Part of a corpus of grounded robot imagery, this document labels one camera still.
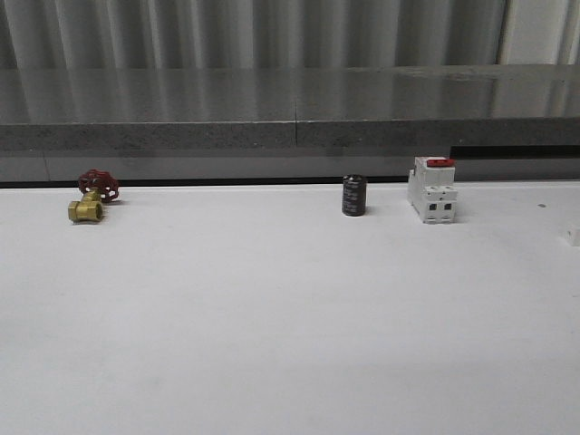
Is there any black cylindrical capacitor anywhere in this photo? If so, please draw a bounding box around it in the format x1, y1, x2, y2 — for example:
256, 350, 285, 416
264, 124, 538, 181
342, 174, 367, 217

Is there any grey stone counter ledge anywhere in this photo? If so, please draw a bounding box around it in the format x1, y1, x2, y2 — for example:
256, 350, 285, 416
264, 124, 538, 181
1, 65, 579, 156

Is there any brass valve red handwheel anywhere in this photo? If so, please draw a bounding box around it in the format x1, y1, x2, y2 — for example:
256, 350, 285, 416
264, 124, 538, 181
68, 169, 119, 223

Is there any white plastic block at edge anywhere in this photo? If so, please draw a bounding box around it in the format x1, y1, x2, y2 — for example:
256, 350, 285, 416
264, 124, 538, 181
562, 227, 580, 247

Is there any white circuit breaker red switch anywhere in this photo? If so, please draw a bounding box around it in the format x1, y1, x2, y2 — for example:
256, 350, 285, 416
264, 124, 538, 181
407, 157, 458, 224

